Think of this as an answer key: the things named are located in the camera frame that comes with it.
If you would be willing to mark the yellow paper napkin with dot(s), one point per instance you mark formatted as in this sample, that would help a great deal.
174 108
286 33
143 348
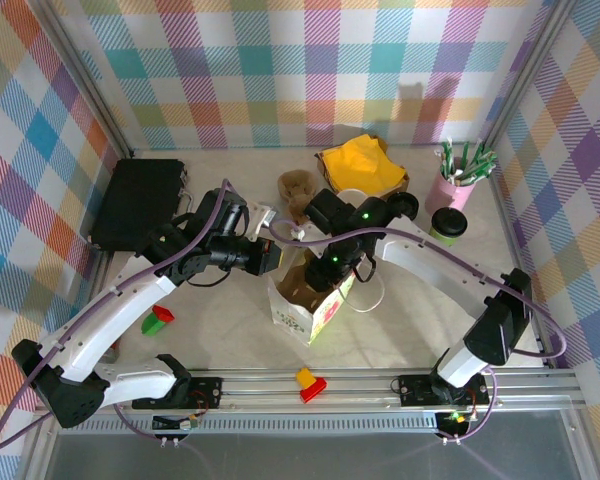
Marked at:
365 165
365 141

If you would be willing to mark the white paper takeout bag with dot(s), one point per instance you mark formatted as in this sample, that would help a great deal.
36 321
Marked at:
290 315

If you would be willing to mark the black plastic cup lid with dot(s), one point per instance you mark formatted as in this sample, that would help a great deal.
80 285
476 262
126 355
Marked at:
406 204
450 221

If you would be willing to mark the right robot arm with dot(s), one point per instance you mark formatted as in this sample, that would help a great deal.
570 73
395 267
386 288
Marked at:
430 255

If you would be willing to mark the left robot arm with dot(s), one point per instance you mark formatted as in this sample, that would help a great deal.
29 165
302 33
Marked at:
105 310

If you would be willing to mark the yellow napkins in tray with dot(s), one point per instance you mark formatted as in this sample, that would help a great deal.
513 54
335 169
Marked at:
397 186

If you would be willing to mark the small red toy block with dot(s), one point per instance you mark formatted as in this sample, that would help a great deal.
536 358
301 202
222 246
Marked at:
164 314

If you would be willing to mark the pink straw holder cup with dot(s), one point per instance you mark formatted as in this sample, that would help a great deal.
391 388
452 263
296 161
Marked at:
447 192

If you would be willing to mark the black carrying case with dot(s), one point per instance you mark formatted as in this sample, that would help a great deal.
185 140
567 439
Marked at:
135 205

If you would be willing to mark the green toy block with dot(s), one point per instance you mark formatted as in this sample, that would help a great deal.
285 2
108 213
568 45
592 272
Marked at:
151 326

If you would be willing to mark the green white wrapped straw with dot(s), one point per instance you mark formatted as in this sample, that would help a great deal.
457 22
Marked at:
487 159
465 155
446 159
475 173
478 154
450 149

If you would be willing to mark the small yellow toy block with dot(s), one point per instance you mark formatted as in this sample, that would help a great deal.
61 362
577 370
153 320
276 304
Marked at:
305 376

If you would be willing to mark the red stepped toy block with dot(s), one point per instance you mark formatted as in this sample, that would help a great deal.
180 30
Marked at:
315 392

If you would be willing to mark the small controller board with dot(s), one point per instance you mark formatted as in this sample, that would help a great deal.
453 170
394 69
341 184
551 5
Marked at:
455 419
177 424

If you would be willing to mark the grey metal panel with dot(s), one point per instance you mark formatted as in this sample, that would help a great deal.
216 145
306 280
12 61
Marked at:
305 457

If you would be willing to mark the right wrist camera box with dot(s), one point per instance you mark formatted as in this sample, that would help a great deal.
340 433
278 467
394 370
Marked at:
296 233

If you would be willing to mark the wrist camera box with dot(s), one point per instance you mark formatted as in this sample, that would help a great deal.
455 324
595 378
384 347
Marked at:
296 233
260 220

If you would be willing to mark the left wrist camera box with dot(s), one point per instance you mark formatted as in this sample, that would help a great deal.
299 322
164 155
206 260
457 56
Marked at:
260 220

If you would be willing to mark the wide aluminium extrusion rail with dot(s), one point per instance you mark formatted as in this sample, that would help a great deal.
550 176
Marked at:
260 395

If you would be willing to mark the aluminium frame post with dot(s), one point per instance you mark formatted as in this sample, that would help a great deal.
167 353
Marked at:
523 75
94 85

